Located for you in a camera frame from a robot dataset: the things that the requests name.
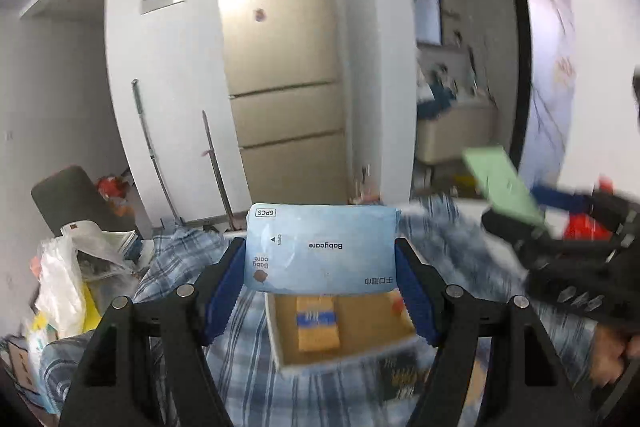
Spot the black printed packet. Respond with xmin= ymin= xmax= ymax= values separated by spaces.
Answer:
xmin=379 ymin=351 xmax=432 ymax=403

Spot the red plastic bag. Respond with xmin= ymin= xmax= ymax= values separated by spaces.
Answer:
xmin=96 ymin=174 xmax=136 ymax=218

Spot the yellow and blue packet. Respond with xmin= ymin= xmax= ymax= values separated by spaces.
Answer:
xmin=295 ymin=296 xmax=342 ymax=352

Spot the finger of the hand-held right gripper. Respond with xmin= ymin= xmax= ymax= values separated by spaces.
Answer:
xmin=481 ymin=207 xmax=551 ymax=265
xmin=530 ymin=184 xmax=596 ymax=212

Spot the dark red broom stick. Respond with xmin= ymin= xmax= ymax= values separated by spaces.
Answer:
xmin=201 ymin=110 xmax=236 ymax=230

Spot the white plastic bag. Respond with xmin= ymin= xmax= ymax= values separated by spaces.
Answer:
xmin=35 ymin=237 xmax=88 ymax=340

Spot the person's right hand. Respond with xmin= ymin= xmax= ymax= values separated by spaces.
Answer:
xmin=589 ymin=329 xmax=640 ymax=385

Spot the green pad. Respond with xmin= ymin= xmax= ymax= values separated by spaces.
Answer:
xmin=461 ymin=146 xmax=547 ymax=228

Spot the colourful snack bag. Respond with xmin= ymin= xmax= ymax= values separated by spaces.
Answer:
xmin=564 ymin=214 xmax=613 ymax=240

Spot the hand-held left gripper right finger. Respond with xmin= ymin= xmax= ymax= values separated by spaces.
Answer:
xmin=394 ymin=237 xmax=581 ymax=427

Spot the gold three-door fridge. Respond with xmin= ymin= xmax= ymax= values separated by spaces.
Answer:
xmin=215 ymin=0 xmax=351 ymax=208

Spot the grey mop handle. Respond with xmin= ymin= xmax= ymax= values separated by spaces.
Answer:
xmin=131 ymin=79 xmax=187 ymax=225

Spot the beige vanity cabinet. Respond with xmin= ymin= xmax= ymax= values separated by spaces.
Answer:
xmin=416 ymin=99 xmax=501 ymax=165

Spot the marble patterned door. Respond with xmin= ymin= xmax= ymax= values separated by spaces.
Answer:
xmin=520 ymin=0 xmax=576 ymax=188

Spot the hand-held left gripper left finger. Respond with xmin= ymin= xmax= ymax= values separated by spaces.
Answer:
xmin=59 ymin=237 xmax=247 ymax=427

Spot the white bag with newspaper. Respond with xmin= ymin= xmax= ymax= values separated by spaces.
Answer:
xmin=60 ymin=221 xmax=143 ymax=283

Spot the light blue wet wipes packet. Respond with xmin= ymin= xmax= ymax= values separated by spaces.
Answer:
xmin=245 ymin=203 xmax=401 ymax=295

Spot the dark blue cloth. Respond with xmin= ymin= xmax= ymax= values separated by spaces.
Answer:
xmin=419 ymin=82 xmax=458 ymax=118

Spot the blue plaid cloth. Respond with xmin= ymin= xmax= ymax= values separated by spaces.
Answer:
xmin=40 ymin=192 xmax=621 ymax=427

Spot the cardboard box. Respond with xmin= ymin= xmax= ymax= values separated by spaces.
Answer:
xmin=265 ymin=292 xmax=418 ymax=375

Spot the bathroom mirror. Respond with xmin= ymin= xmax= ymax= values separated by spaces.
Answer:
xmin=415 ymin=0 xmax=443 ymax=45

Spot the yellow plastic bag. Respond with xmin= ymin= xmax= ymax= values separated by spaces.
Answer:
xmin=82 ymin=284 xmax=103 ymax=333

